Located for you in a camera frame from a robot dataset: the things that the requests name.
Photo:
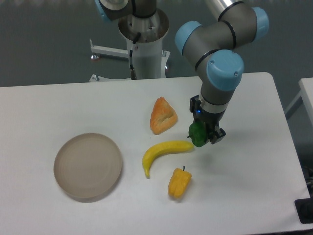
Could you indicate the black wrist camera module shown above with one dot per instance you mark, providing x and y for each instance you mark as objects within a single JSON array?
[{"x": 195, "y": 104}]

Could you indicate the green pepper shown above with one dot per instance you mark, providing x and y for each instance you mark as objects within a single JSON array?
[{"x": 197, "y": 133}]

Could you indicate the beige round plate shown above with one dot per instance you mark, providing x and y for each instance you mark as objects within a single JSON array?
[{"x": 88, "y": 166}]

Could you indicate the white side table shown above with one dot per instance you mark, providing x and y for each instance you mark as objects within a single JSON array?
[{"x": 304, "y": 96}]

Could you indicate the black box at table edge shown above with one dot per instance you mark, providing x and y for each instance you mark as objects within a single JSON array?
[{"x": 304, "y": 209}]

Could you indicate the yellow pepper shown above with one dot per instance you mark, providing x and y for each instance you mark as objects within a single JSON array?
[{"x": 179, "y": 182}]

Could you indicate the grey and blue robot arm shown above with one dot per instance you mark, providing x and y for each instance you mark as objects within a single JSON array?
[{"x": 209, "y": 50}]

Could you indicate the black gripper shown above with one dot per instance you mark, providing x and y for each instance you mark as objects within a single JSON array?
[{"x": 211, "y": 124}]

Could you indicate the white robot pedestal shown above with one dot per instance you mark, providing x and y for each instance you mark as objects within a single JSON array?
[{"x": 144, "y": 40}]

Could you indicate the yellow banana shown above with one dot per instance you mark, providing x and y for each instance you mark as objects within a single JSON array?
[{"x": 163, "y": 148}]

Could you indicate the orange bread slice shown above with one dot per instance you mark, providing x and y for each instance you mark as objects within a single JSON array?
[{"x": 163, "y": 116}]

